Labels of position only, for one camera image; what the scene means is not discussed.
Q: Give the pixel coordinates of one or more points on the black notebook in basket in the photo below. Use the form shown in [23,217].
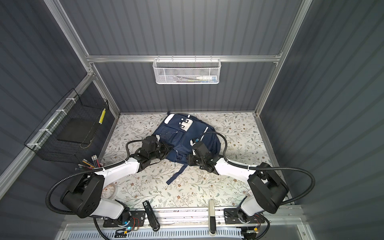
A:
[79,131]

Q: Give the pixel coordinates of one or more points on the white black handheld tool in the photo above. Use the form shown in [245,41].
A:
[212,218]

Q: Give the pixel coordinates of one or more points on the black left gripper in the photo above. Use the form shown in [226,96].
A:
[162,144]

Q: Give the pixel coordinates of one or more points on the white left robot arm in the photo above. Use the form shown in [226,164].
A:
[83,197]

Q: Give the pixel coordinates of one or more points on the navy blue student backpack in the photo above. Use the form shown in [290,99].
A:
[180,132]

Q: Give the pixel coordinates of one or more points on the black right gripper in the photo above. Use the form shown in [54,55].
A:
[190,159]

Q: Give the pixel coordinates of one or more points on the clear tape roll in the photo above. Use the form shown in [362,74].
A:
[110,191]

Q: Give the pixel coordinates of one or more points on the white glue tube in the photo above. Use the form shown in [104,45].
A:
[207,79]

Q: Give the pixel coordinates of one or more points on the black wire wall basket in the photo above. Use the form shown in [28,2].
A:
[45,144]

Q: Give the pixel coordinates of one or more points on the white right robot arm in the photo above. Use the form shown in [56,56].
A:
[267,189]

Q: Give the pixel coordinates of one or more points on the white wire mesh basket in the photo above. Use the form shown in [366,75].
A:
[184,71]

